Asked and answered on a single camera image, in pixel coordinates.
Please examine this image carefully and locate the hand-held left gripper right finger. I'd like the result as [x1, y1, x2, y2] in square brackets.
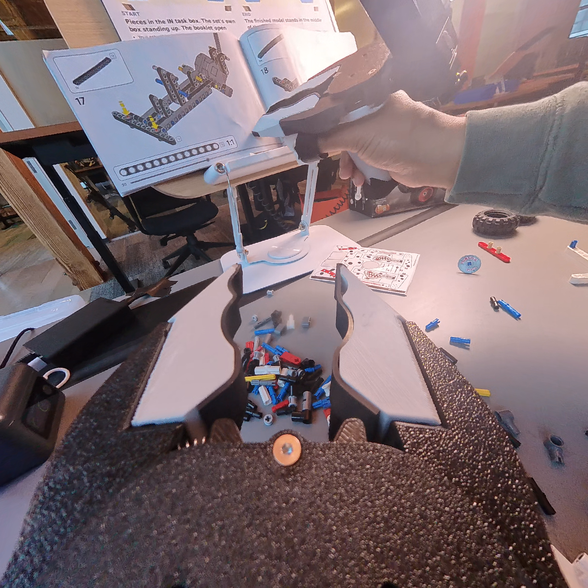
[330, 263, 443, 444]

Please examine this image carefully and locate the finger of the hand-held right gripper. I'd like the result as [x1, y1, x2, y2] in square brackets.
[252, 110, 297, 138]
[266, 64, 341, 115]

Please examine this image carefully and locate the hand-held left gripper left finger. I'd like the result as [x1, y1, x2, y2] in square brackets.
[131, 264, 249, 428]

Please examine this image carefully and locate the pile of small toy bricks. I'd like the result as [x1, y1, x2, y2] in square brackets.
[241, 310, 332, 428]

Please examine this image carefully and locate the grey desk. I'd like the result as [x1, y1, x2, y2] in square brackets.
[0, 202, 588, 588]

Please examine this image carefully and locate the brown top black-legged desk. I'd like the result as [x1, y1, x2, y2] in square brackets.
[0, 122, 136, 295]

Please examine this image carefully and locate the person's right hand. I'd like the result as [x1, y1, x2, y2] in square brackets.
[317, 89, 467, 189]

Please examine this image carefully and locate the red plastic crate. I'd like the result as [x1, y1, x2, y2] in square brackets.
[315, 190, 351, 219]

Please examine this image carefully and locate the white printed sticker sheet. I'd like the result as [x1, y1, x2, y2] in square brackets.
[310, 246, 420, 295]

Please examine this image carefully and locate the open instruction booklet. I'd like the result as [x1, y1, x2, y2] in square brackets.
[42, 25, 358, 197]

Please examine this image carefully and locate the white printed instruction sheet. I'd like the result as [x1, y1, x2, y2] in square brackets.
[101, 0, 340, 42]

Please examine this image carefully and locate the toy truck picture box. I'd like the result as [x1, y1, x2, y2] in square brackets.
[349, 177, 448, 217]

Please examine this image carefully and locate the black office chair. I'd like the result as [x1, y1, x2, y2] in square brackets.
[129, 188, 219, 269]

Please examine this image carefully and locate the long wooden workbench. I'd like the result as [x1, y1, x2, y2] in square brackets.
[439, 64, 580, 115]

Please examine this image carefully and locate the red thin toy brick plate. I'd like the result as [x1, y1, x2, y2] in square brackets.
[478, 240, 511, 264]

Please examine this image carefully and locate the translucent plastic bin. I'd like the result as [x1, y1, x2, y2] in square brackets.
[0, 294, 85, 343]

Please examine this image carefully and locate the black box device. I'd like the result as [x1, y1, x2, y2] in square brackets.
[0, 362, 66, 485]

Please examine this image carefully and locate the paned window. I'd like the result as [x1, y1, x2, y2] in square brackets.
[569, 0, 588, 37]

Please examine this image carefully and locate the black adapter cord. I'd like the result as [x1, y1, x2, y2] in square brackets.
[0, 327, 36, 368]

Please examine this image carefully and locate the wooden post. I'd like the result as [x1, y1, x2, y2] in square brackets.
[0, 149, 105, 291]

